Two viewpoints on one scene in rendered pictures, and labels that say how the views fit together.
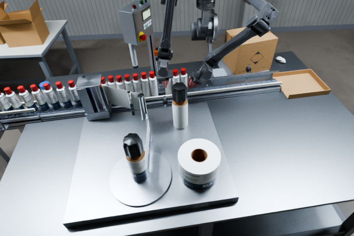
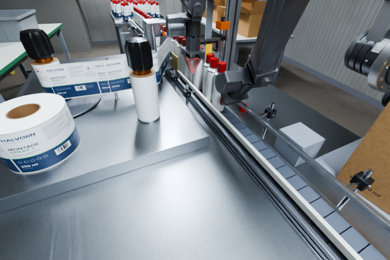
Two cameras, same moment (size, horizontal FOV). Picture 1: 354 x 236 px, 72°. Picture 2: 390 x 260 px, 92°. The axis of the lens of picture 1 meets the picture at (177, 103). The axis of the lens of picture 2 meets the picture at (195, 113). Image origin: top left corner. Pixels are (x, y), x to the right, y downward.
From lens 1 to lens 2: 1.34 m
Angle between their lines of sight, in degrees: 54
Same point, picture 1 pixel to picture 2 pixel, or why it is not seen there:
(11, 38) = not seen: hidden behind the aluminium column
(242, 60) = (374, 154)
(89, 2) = (347, 43)
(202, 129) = (137, 140)
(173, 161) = (78, 121)
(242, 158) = (75, 221)
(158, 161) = (78, 108)
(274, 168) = not seen: outside the picture
